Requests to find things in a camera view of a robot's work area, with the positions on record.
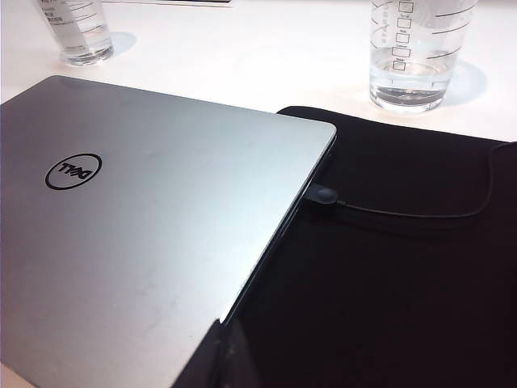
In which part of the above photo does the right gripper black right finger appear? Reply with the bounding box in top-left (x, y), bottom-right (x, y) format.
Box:
top-left (224, 322), bottom-right (260, 388)

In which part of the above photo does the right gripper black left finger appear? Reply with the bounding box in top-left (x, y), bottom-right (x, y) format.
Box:
top-left (172, 318), bottom-right (228, 388)

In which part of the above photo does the silver Dell laptop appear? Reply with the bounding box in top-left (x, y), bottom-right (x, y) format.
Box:
top-left (0, 74), bottom-right (338, 388)

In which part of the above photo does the black laptop sleeve mat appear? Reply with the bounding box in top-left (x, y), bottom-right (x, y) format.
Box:
top-left (222, 103), bottom-right (517, 388)

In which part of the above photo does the clear dome-lid plastic cup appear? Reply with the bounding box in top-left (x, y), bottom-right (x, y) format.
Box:
top-left (368, 0), bottom-right (475, 114)

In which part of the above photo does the clear cup with white label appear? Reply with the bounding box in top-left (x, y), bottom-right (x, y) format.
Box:
top-left (35, 0), bottom-right (116, 68)

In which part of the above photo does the black laptop cable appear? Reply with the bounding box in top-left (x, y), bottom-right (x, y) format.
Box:
top-left (308, 140), bottom-right (517, 220)

